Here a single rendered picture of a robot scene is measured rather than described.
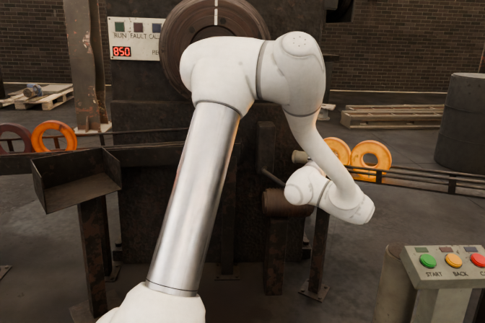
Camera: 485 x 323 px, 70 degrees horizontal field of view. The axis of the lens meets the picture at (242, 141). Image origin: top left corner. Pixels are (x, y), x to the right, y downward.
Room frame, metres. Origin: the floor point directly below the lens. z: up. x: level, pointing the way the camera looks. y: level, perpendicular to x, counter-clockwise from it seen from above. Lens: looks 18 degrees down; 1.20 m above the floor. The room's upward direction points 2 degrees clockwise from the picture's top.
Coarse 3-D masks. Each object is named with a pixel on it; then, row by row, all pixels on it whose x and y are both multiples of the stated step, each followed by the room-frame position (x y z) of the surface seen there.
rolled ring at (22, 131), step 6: (0, 126) 1.44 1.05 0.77; (6, 126) 1.44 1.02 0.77; (12, 126) 1.44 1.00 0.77; (18, 126) 1.45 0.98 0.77; (0, 132) 1.44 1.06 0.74; (18, 132) 1.44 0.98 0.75; (24, 132) 1.44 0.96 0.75; (24, 138) 1.44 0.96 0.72; (30, 138) 1.45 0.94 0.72; (0, 144) 1.46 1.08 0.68; (30, 144) 1.44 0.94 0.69; (0, 150) 1.44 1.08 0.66; (24, 150) 1.44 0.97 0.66; (30, 150) 1.44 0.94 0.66; (6, 156) 1.44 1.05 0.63
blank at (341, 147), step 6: (324, 138) 1.43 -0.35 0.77; (330, 138) 1.39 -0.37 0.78; (336, 138) 1.39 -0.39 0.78; (330, 144) 1.38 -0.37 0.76; (336, 144) 1.37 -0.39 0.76; (342, 144) 1.36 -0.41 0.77; (336, 150) 1.37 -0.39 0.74; (342, 150) 1.36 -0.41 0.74; (348, 150) 1.35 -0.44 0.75; (342, 156) 1.35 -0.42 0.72; (348, 156) 1.34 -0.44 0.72; (342, 162) 1.35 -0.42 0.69; (348, 162) 1.34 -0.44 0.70
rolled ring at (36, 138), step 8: (48, 120) 1.47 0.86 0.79; (56, 120) 1.48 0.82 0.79; (40, 128) 1.45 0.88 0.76; (48, 128) 1.45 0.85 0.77; (56, 128) 1.45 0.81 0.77; (64, 128) 1.45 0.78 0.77; (32, 136) 1.44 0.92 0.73; (40, 136) 1.46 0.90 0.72; (72, 136) 1.45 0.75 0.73; (32, 144) 1.44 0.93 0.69; (40, 144) 1.45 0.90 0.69; (72, 144) 1.45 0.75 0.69
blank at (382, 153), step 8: (360, 144) 1.32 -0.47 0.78; (368, 144) 1.31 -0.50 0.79; (376, 144) 1.29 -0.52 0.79; (352, 152) 1.34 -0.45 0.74; (360, 152) 1.32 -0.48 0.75; (368, 152) 1.30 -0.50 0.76; (376, 152) 1.29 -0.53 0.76; (384, 152) 1.27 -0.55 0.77; (352, 160) 1.33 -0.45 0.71; (360, 160) 1.32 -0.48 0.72; (384, 160) 1.27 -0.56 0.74; (376, 168) 1.28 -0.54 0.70; (384, 168) 1.27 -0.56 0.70; (368, 176) 1.30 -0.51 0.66
